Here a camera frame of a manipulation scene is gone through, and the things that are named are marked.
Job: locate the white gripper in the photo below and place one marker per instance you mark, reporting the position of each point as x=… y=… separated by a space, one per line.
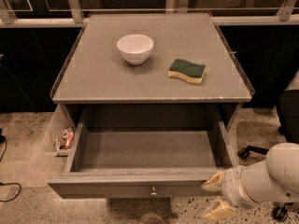
x=234 y=185

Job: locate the grey top drawer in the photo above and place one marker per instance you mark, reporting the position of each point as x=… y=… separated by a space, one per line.
x=122 y=151

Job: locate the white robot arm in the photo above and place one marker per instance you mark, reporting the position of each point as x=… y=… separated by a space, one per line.
x=276 y=179

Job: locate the metal drawer knob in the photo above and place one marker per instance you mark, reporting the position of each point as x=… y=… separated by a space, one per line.
x=153 y=192

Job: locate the black office chair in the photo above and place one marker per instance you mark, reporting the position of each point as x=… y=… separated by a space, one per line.
x=287 y=107

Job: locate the green yellow sponge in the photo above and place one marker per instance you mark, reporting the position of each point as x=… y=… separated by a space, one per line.
x=187 y=71

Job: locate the white ceramic bowl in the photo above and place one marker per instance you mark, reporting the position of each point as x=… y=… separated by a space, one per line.
x=135 y=49

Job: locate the clear plastic side bin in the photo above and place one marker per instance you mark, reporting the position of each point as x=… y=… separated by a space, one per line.
x=53 y=141

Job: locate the metal window frame rail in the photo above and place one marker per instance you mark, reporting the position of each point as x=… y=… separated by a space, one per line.
x=33 y=13

